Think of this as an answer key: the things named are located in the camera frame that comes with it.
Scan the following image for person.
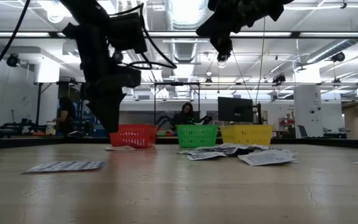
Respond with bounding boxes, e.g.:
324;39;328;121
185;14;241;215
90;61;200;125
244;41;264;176
170;101;200;133
55;96;78;135

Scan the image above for thick black cable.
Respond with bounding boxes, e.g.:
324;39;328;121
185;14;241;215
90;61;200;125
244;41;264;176
0;0;31;90

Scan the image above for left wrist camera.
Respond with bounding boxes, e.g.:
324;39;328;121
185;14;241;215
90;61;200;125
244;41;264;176
108;11;149;54

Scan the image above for black ceiling camera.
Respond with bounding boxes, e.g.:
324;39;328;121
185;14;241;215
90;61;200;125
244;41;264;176
331;51;346;63
6;53;21;68

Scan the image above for yellow plastic basket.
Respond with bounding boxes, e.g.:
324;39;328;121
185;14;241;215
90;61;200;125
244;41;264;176
220;124;274;148

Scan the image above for black computer monitor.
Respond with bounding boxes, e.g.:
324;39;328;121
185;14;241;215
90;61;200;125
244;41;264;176
218;96;255;123

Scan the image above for blue striped bandage packet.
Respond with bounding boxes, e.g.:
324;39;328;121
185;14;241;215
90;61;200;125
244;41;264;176
104;145;137;152
22;160;106;174

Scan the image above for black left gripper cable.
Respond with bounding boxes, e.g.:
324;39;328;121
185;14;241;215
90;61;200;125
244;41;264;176
116;2;178;70

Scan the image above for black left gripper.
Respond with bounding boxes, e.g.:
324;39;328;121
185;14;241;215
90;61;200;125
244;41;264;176
81;63;142;135

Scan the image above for green plastic basket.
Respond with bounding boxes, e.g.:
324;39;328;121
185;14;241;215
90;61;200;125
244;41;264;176
175;124;219;149

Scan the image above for red plastic basket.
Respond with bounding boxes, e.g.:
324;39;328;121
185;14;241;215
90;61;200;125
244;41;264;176
109;124;159;149

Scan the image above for silver ceiling duct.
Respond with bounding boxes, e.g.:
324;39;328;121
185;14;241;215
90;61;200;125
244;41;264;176
165;0;209;63

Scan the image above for grey office chair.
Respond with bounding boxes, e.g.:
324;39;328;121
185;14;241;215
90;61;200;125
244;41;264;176
297;124;309;139

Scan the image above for black overhead camera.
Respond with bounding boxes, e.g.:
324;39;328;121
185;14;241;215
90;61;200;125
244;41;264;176
218;39;233;63

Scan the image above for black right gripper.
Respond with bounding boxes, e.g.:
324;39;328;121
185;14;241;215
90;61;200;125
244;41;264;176
196;0;295;40

